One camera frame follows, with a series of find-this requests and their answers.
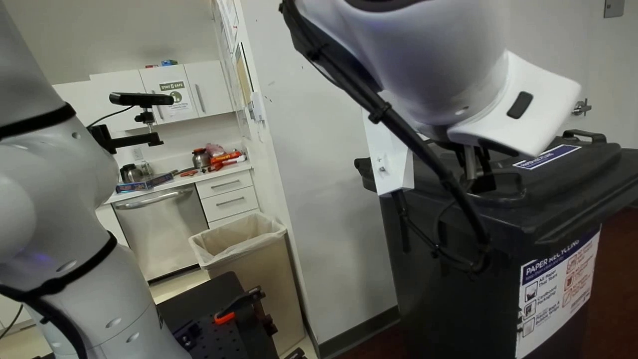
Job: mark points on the black perforated cart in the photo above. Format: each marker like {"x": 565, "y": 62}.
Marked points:
{"x": 201, "y": 311}

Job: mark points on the black bar-shaped camera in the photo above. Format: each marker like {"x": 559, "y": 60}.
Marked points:
{"x": 141, "y": 98}

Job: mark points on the blue lid sticker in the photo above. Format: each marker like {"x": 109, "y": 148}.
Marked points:
{"x": 555, "y": 155}

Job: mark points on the dark flat counter tray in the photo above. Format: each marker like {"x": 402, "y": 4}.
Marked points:
{"x": 151, "y": 179}

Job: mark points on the small cabinet door label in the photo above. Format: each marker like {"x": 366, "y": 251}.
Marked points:
{"x": 173, "y": 86}

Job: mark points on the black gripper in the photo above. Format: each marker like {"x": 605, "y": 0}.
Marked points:
{"x": 484, "y": 161}

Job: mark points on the black wheeled bin body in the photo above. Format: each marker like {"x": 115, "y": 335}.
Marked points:
{"x": 466, "y": 311}

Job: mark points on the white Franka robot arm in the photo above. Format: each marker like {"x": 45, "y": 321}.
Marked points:
{"x": 426, "y": 60}

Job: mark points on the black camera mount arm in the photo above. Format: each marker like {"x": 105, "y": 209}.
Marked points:
{"x": 131, "y": 140}

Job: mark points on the white printed bin label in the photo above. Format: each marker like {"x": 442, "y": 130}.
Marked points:
{"x": 555, "y": 299}

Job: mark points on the white drawer unit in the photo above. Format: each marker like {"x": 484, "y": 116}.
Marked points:
{"x": 230, "y": 191}

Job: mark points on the beige lined trash can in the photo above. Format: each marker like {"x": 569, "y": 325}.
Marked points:
{"x": 266, "y": 279}

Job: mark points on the papers posted on wall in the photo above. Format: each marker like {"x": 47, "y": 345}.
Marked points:
{"x": 242, "y": 66}

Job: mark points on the red snack packages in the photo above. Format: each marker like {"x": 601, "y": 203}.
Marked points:
{"x": 225, "y": 157}

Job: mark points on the small dark jar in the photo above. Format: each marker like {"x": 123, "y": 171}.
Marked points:
{"x": 201, "y": 157}

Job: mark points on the white wall cabinets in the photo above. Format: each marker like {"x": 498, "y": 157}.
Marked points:
{"x": 207, "y": 86}

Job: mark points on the metal kettle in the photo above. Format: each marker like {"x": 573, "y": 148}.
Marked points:
{"x": 133, "y": 171}

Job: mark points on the grey wall switch plate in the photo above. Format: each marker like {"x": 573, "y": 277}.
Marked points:
{"x": 613, "y": 6}

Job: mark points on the white door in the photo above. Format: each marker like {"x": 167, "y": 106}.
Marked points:
{"x": 599, "y": 60}

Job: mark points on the stainless dishwasher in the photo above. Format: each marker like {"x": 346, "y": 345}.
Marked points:
{"x": 161, "y": 231}

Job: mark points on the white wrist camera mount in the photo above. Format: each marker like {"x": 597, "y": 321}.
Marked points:
{"x": 390, "y": 161}

